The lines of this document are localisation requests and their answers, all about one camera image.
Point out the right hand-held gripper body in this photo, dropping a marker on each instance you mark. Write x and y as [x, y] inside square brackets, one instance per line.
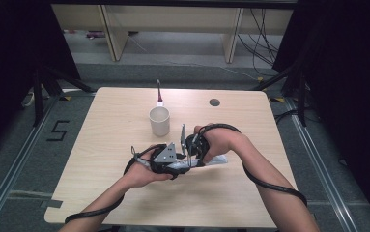
[197, 146]

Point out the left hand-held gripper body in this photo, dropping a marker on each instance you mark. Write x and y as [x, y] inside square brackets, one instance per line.
[165, 156]

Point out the white toothpaste tube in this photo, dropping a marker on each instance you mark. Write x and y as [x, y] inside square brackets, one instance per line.
[216, 159]

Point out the white cup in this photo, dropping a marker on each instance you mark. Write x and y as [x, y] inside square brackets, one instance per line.
[159, 122]

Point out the pink toothbrush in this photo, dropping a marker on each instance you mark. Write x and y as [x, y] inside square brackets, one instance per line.
[159, 92]

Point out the person's right hand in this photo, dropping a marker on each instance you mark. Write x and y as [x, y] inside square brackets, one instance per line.
[222, 141]

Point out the person's left hand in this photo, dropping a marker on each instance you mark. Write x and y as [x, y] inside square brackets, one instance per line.
[139, 175]

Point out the round dark table grommet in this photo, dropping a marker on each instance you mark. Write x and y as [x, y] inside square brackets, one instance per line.
[214, 102]

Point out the black metal stand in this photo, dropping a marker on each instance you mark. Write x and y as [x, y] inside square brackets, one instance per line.
[300, 93]
[39, 96]

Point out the grey tape strip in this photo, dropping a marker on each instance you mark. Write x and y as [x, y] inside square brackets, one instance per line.
[52, 203]

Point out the light wooden desk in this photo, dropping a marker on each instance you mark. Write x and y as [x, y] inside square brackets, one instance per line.
[173, 19]

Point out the black curtain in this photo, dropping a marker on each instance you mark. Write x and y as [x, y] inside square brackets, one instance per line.
[15, 64]
[350, 80]

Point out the metal floor rail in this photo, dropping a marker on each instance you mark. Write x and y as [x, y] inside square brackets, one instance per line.
[321, 167]
[15, 161]

